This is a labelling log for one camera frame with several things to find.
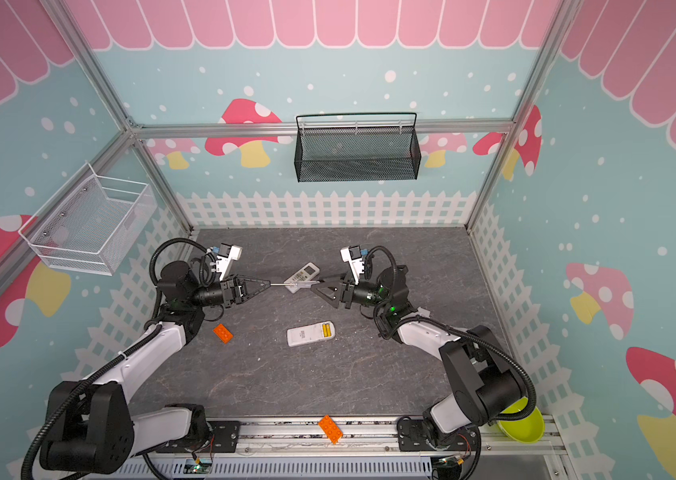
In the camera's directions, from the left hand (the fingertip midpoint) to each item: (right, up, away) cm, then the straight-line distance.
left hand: (268, 291), depth 72 cm
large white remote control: (+7, -15, +19) cm, 26 cm away
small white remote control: (+4, +3, +33) cm, 34 cm away
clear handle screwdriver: (+4, +1, +16) cm, 16 cm away
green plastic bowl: (+64, -35, +3) cm, 73 cm away
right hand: (+11, +1, +1) cm, 11 cm away
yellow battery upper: (+13, -14, +20) cm, 27 cm away
